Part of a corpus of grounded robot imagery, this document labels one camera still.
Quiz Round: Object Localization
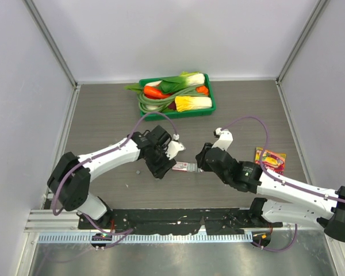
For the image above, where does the colourful snack packet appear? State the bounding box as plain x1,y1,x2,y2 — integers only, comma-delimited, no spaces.
262,150,286,175

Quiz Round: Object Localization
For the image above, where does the yellow napa cabbage toy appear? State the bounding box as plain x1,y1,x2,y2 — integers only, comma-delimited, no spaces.
174,96,212,112

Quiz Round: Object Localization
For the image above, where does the red white staple box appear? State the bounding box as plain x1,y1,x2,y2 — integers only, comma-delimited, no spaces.
172,162,203,173

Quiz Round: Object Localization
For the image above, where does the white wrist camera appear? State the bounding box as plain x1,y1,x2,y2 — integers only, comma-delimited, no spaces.
166,140,186,160
212,128,233,151

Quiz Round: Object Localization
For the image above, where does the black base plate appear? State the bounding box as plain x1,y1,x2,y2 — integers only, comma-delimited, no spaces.
94,208,283,236

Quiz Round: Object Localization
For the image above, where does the purple beet toy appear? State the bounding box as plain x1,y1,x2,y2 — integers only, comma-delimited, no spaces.
168,101,177,110

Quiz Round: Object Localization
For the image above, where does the green long beans toy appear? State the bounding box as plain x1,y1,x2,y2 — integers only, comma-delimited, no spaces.
137,87,206,113

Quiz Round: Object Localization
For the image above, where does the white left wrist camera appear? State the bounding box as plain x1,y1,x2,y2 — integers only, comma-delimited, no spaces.
166,140,186,160

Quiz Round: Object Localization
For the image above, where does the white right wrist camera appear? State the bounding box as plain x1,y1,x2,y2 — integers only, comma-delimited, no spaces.
212,128,233,151

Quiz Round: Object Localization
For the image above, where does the green bok choy toy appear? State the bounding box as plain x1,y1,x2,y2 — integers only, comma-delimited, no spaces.
124,72,205,94

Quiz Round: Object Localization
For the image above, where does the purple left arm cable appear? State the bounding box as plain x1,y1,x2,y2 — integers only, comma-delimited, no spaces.
52,112,181,250

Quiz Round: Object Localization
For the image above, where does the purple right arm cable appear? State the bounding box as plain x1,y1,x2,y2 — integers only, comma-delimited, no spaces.
221,116,345,252

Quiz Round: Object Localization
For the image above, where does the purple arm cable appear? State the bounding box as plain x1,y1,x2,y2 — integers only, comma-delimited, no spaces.
52,112,181,250
221,116,345,252

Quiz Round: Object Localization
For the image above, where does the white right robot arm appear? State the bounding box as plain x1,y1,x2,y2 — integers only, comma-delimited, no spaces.
195,143,345,243

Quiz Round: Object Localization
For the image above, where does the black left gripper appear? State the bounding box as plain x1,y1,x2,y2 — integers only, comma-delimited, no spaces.
146,145,177,179

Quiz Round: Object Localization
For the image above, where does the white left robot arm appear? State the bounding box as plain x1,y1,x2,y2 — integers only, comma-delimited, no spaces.
47,125,185,229

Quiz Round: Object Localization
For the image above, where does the small orange carrot toy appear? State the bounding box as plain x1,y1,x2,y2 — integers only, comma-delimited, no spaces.
195,86,209,96

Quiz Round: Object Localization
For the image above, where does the green plastic tray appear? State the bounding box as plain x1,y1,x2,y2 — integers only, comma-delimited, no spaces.
139,74,216,118

